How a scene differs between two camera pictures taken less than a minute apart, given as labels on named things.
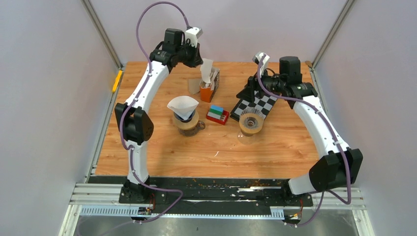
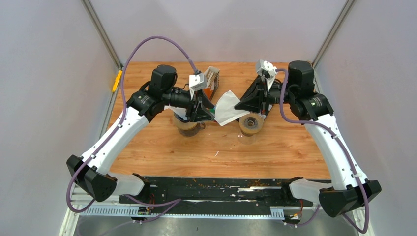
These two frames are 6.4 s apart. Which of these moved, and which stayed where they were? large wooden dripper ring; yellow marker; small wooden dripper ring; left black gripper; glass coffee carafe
Moved: left black gripper
Stayed: small wooden dripper ring; glass coffee carafe; yellow marker; large wooden dripper ring
